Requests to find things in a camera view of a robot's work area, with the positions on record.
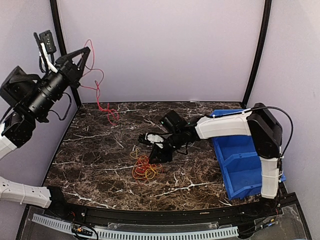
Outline white slotted cable duct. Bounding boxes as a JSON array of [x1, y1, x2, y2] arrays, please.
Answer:
[[31, 213, 239, 240]]

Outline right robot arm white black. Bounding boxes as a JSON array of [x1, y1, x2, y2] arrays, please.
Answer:
[[139, 103, 287, 217]]

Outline blue plastic divided bin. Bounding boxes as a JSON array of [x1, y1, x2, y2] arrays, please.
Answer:
[[209, 109, 288, 201]]

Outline left black frame post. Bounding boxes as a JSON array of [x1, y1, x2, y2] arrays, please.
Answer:
[[49, 0, 82, 108]]

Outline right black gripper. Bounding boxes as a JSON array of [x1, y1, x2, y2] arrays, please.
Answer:
[[148, 130, 184, 164]]

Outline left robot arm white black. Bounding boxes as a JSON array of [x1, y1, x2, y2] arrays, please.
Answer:
[[0, 46, 91, 218]]

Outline black frame post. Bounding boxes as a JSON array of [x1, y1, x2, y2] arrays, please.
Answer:
[[49, 0, 82, 108], [241, 0, 272, 108]]

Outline yellow cable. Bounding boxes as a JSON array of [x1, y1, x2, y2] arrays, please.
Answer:
[[129, 147, 163, 181]]

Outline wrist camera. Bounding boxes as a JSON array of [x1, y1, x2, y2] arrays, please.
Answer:
[[138, 133, 165, 148], [33, 30, 58, 74]]

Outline right black frame post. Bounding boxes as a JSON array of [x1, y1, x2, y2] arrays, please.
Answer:
[[241, 0, 272, 108]]

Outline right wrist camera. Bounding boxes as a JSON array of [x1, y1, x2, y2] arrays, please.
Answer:
[[138, 133, 165, 148]]

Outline black front rail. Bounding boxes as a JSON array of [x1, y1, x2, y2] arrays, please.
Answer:
[[29, 201, 276, 226]]

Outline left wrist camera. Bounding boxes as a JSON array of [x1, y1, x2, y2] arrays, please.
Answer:
[[33, 30, 58, 74]]

